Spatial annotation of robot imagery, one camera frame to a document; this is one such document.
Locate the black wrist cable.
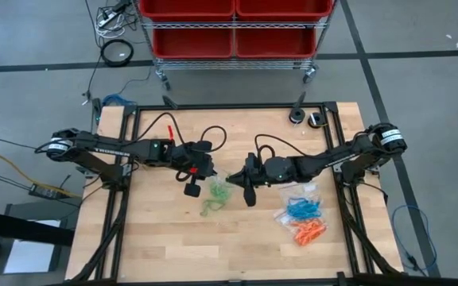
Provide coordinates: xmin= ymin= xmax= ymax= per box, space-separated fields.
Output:
xmin=133 ymin=111 xmax=228 ymax=154
xmin=254 ymin=133 xmax=309 ymax=160

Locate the white power strip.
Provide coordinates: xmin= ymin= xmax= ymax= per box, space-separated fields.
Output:
xmin=96 ymin=10 xmax=119 ymax=29

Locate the black clamp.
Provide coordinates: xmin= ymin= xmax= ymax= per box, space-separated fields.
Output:
xmin=366 ymin=160 xmax=391 ymax=176
xmin=75 ymin=165 xmax=95 ymax=179

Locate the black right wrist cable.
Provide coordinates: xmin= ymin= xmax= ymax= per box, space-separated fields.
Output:
xmin=254 ymin=133 xmax=309 ymax=160

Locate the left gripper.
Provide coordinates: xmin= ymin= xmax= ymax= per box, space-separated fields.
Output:
xmin=172 ymin=140 xmax=218 ymax=199

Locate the blue coiled cable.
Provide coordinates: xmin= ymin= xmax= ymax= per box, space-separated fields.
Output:
xmin=101 ymin=93 xmax=138 ymax=108

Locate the clear plastic zip bag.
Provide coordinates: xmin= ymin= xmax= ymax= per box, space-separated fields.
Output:
xmin=275 ymin=214 xmax=329 ymax=248
xmin=207 ymin=168 xmax=241 ymax=204
xmin=273 ymin=183 xmax=328 ymax=226

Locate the grey metal stand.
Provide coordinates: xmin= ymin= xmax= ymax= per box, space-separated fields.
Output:
xmin=0 ymin=201 xmax=80 ymax=286

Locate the blue floor cable loop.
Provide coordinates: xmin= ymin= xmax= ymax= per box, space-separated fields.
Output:
xmin=390 ymin=203 xmax=440 ymax=277

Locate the white cable bundle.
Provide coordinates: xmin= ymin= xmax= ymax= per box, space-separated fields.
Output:
xmin=95 ymin=7 xmax=129 ymax=40

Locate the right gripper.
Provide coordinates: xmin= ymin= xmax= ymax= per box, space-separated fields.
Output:
xmin=225 ymin=153 xmax=297 ymax=207

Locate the chrome wire shelving rack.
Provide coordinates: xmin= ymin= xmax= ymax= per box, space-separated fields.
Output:
xmin=132 ymin=0 xmax=338 ymax=91

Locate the blue rubber band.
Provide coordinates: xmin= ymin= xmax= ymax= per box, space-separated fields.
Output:
xmin=290 ymin=204 xmax=317 ymax=220
xmin=285 ymin=198 xmax=305 ymax=218
xmin=290 ymin=197 xmax=313 ymax=210
xmin=304 ymin=200 xmax=324 ymax=218

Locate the black coiled cable ring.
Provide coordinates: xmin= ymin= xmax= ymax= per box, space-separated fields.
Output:
xmin=99 ymin=38 xmax=135 ymax=68

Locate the black beam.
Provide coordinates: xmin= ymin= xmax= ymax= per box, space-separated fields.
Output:
xmin=0 ymin=207 xmax=76 ymax=248

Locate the black floor cable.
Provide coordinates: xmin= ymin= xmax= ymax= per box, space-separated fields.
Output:
xmin=81 ymin=0 xmax=103 ymax=106
xmin=0 ymin=136 xmax=45 ymax=154
xmin=0 ymin=168 xmax=31 ymax=191

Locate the red plastic storage bin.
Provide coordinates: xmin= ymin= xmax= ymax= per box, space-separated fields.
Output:
xmin=138 ymin=0 xmax=237 ymax=21
xmin=235 ymin=26 xmax=317 ymax=60
xmin=151 ymin=26 xmax=235 ymax=60
xmin=235 ymin=0 xmax=334 ymax=21

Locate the black power adapter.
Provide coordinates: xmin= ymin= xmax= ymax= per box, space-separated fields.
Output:
xmin=28 ymin=182 xmax=72 ymax=200

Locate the yellow floor cable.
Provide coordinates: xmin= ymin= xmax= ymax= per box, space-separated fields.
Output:
xmin=0 ymin=148 xmax=83 ymax=199

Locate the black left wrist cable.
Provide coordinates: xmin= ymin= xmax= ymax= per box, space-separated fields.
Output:
xmin=133 ymin=111 xmax=228 ymax=154

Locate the black triangular frame brace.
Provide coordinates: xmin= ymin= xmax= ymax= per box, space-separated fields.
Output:
xmin=161 ymin=94 xmax=180 ymax=110
xmin=293 ymin=91 xmax=309 ymax=109

